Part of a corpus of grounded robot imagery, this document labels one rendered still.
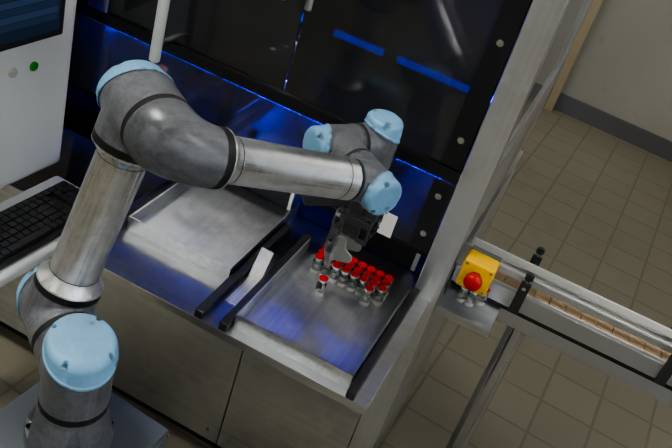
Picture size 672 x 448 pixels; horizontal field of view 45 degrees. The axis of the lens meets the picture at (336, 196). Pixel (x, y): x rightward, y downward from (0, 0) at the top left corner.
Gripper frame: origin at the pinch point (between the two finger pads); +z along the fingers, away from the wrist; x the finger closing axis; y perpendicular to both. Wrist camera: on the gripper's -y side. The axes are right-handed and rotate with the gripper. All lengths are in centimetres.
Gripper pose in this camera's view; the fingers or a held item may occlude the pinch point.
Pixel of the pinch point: (329, 256)
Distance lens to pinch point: 174.6
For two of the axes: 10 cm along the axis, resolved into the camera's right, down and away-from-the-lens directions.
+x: 4.0, -3.9, 8.3
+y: 8.8, 4.2, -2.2
